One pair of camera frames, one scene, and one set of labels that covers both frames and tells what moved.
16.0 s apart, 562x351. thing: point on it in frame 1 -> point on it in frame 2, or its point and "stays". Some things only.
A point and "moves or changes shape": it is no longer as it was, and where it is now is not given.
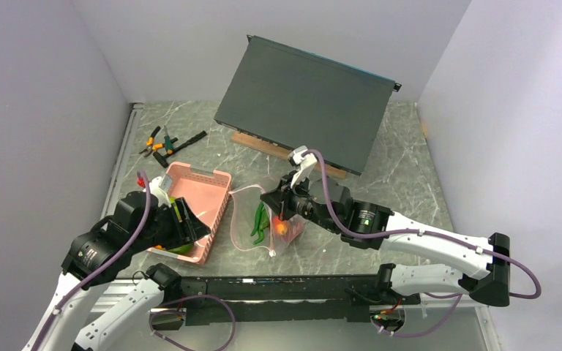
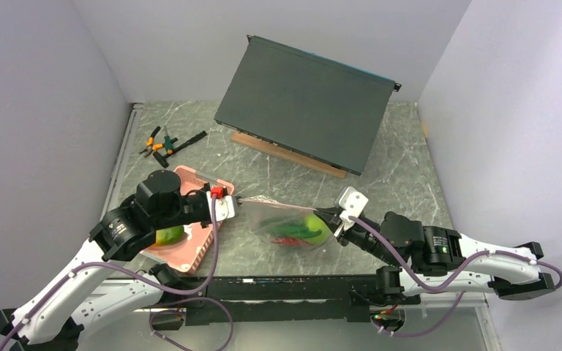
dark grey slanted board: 296,99 stays
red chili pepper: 294,229 -> 288,241
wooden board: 272,148 stays
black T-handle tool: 163,160 stays
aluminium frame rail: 115,296 stays
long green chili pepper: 262,222 -> 296,231
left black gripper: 194,229 -> 204,194
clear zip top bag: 254,226 moves or changes shape
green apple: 182,250 -> 315,223
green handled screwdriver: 168,142 stays
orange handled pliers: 151,146 stays
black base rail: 230,299 stays
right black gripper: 280,199 -> 331,215
